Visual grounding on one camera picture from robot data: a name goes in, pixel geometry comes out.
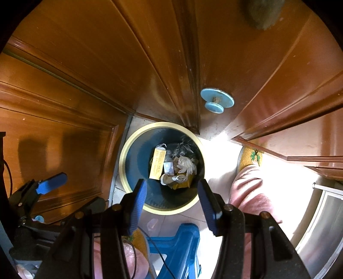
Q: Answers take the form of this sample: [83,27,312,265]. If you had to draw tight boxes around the brown cabinet door ornate handle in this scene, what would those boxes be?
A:
[5,0,330,141]

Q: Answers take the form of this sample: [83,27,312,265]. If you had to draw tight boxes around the yellow slipper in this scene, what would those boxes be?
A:
[126,228,150,258]
[237,145,266,172]

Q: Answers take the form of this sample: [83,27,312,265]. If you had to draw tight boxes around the aluminium door frame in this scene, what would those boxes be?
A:
[295,181,343,279]

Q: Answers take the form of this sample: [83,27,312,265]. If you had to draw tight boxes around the blue plastic stool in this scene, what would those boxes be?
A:
[146,223,202,279]

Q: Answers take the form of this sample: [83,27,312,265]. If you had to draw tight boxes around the clear crumpled plastic wrap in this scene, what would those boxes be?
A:
[175,156,197,175]

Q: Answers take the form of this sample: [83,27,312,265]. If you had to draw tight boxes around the yellow torn packet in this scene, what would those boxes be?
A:
[171,174,193,190]

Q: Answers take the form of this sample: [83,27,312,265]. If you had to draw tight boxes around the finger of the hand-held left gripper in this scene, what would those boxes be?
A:
[9,172,68,214]
[57,197,108,237]

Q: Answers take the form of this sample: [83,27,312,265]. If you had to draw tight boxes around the person's left leg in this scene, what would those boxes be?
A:
[92,233,150,279]

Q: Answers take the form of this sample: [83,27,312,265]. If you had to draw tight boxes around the ornate metal door handle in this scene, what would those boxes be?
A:
[242,0,286,30]

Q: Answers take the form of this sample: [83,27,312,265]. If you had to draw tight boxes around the black plastic bag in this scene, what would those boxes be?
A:
[165,139,200,164]

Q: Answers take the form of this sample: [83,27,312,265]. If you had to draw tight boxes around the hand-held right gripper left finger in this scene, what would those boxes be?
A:
[35,178,148,279]

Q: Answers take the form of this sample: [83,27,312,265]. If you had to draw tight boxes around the person's right leg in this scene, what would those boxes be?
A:
[229,165,283,279]

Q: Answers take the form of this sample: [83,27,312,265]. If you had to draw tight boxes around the yellow flat box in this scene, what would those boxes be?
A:
[149,143,168,180]

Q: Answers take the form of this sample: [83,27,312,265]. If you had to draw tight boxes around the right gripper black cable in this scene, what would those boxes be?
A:
[131,228,172,279]

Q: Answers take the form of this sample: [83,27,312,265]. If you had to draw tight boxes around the white crumpled wrapper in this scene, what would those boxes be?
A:
[160,173,185,185]

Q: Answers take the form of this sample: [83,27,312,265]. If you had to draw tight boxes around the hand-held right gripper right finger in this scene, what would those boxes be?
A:
[198,178,311,279]

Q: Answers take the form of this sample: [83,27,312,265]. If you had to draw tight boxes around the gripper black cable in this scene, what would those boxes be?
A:
[131,228,172,279]
[3,158,14,199]

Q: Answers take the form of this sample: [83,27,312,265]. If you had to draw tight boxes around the round yellow-rimmed trash bin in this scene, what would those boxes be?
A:
[119,122,206,215]

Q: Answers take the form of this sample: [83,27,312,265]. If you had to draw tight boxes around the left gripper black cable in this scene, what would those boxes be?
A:
[3,158,14,199]

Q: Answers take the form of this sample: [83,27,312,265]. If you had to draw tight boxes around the person's leg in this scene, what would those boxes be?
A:
[229,165,283,279]
[92,233,150,279]

